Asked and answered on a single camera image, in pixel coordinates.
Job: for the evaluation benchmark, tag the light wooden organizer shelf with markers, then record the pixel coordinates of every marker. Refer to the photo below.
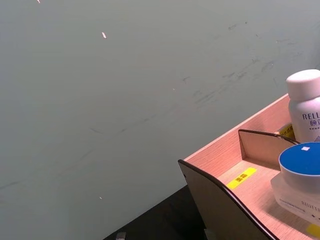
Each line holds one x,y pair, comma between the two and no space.
220,160

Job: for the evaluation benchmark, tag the black table cloth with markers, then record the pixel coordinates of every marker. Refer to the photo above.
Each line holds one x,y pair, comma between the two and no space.
160,217

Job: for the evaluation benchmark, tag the yellow label with black print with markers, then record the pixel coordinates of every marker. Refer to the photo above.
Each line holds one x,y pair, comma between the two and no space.
313,228
285,132
242,178

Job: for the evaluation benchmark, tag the white bottle with white cap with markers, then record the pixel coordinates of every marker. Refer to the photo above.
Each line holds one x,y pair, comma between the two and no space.
306,105

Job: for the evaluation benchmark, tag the clear jar with blue lid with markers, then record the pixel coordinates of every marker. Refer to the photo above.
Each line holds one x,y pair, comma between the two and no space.
300,175

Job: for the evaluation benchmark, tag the pale wall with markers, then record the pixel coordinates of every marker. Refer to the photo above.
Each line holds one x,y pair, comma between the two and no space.
125,87

